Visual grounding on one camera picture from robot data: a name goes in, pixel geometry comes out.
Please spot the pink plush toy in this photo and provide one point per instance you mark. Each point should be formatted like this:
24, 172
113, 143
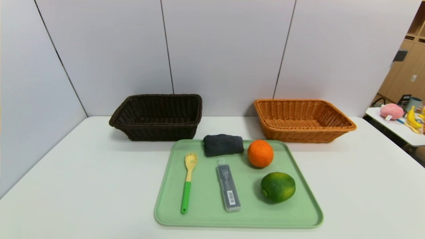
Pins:
391, 111

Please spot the yellow green spaghetti spoon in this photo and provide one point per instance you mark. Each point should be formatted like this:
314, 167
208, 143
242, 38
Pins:
186, 196

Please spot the teal cup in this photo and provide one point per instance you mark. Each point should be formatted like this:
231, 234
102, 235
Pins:
414, 103

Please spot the green citrus fruit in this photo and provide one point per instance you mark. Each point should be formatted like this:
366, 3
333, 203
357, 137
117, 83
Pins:
278, 187

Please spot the white side table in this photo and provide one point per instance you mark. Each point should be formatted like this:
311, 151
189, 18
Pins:
398, 131

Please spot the dark grey towel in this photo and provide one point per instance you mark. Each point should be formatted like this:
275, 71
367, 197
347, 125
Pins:
223, 145

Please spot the small black box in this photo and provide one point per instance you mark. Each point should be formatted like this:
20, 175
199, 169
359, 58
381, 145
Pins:
404, 100

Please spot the orange wicker basket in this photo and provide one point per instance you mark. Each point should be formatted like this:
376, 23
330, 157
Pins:
298, 134

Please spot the light green plastic tray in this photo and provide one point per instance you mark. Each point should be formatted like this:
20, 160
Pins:
265, 212

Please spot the orange fruit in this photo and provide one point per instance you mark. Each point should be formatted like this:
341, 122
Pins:
260, 153

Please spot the grey case with barcode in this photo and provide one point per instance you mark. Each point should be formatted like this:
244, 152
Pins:
228, 189

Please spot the light wooden cabinet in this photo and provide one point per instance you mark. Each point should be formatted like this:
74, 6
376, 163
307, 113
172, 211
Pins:
408, 73

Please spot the dark brown wicker basket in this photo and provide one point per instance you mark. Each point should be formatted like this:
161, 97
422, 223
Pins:
156, 132

